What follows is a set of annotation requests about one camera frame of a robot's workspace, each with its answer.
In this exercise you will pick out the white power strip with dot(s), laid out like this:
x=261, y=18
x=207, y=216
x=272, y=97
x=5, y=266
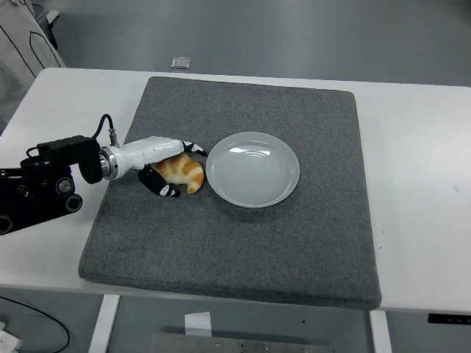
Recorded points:
x=8, y=340

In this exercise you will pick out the grey felt mat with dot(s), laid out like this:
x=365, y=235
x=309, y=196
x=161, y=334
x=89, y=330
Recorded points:
x=221, y=250

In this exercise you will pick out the round white plate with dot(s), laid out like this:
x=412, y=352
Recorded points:
x=252, y=173

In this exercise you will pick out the white fabric with black seams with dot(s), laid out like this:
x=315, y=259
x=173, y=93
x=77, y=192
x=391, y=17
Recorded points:
x=18, y=55

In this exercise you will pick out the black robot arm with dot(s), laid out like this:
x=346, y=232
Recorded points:
x=55, y=154

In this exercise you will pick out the black table control panel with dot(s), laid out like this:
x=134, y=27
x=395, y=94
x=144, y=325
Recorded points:
x=449, y=318

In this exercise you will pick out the white table leg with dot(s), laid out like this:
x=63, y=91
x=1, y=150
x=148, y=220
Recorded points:
x=380, y=332
x=103, y=323

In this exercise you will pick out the golden croissant bread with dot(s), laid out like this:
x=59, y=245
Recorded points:
x=187, y=173

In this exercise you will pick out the small clear square floor cover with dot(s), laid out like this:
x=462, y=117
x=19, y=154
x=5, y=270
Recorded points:
x=180, y=63

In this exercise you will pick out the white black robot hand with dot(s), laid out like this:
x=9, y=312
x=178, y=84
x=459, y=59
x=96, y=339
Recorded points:
x=147, y=150

